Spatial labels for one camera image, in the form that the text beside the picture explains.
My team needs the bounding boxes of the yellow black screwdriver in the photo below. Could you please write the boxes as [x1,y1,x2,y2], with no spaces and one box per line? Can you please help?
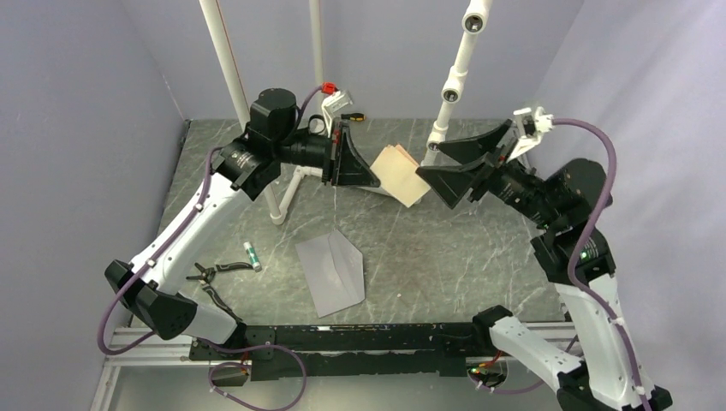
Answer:
[342,112,366,122]

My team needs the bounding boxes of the black handled pliers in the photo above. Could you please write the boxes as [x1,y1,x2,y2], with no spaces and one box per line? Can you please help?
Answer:
[187,260,255,310]

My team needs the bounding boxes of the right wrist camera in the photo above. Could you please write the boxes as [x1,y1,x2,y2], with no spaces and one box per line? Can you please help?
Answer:
[507,105,554,162]

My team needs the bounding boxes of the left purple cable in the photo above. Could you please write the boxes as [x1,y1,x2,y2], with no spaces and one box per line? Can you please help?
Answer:
[97,85,327,357]

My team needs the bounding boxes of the white green glue stick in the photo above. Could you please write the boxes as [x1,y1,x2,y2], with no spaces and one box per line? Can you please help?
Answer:
[243,241,262,272]

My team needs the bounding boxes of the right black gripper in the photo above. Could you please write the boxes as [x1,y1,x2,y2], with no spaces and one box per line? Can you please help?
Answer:
[414,118,559,227]

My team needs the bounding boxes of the white PVC pipe frame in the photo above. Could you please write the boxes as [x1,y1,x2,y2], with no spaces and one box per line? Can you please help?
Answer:
[198,0,495,227]

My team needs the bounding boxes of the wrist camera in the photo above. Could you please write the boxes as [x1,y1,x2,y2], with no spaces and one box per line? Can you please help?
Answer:
[320,82,354,135]
[507,105,554,162]

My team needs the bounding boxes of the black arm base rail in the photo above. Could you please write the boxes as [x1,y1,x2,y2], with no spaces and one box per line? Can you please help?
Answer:
[189,322,497,381]

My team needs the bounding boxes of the brown paper letter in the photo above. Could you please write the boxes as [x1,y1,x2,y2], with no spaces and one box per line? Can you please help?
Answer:
[371,144,431,208]

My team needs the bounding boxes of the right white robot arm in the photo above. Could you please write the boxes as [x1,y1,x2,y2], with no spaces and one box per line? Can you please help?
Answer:
[416,118,674,410]

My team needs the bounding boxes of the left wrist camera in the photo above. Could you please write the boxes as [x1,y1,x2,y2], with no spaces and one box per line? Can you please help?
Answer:
[320,82,354,135]

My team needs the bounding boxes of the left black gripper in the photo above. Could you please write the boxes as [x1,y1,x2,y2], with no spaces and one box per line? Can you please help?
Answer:
[274,122,380,188]

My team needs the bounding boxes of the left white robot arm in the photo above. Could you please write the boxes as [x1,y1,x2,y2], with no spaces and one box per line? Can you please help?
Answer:
[104,83,380,360]

